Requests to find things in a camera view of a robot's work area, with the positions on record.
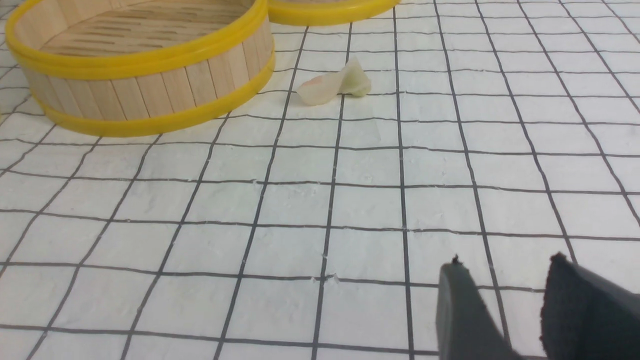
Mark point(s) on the white checkered tablecloth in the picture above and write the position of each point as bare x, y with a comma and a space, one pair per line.
500, 131

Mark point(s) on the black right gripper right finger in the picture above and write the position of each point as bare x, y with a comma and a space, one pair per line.
587, 317

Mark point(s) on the bamboo steamer tray yellow rims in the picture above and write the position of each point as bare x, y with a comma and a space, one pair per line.
130, 68

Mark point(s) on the pink white dumpling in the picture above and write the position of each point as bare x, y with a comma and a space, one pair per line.
320, 90

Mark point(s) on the green white dumpling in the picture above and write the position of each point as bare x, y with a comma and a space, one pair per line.
354, 80

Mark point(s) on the woven bamboo steamer lid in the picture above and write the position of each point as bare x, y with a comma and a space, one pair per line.
325, 13

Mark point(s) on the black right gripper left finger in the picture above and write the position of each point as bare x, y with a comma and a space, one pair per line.
465, 329

